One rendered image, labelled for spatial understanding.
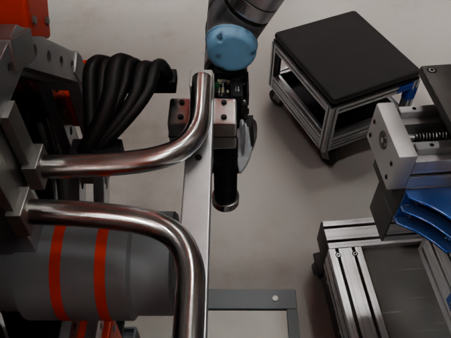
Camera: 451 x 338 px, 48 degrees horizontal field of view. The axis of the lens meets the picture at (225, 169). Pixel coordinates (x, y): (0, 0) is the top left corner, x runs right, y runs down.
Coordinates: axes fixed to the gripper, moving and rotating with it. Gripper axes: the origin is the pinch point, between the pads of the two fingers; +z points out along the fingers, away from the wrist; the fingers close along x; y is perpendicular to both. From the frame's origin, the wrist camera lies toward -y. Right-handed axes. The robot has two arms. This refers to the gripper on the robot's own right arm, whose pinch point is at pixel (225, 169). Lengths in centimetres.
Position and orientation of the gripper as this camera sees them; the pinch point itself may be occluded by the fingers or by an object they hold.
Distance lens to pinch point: 76.0
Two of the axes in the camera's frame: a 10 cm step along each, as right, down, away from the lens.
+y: 0.0, -6.4, -7.7
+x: 10.0, 0.0, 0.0
